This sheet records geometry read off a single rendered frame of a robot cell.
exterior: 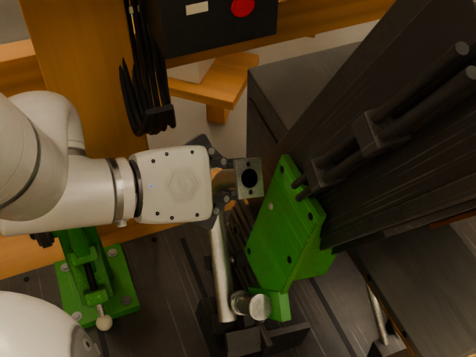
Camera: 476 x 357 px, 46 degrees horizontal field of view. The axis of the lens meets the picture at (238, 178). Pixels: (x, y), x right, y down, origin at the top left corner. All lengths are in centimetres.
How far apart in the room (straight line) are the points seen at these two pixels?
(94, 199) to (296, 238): 27
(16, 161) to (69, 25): 47
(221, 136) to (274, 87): 171
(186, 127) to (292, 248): 195
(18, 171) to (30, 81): 60
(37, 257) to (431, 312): 75
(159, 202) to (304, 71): 37
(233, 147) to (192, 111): 32
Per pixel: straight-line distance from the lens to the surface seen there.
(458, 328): 83
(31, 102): 62
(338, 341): 103
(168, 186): 72
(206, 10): 77
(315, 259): 81
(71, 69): 90
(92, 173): 69
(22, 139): 42
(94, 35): 88
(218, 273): 90
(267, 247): 83
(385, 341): 92
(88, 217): 69
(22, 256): 121
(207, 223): 77
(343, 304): 107
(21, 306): 26
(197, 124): 268
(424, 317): 82
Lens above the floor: 182
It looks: 48 degrees down
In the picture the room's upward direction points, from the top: straight up
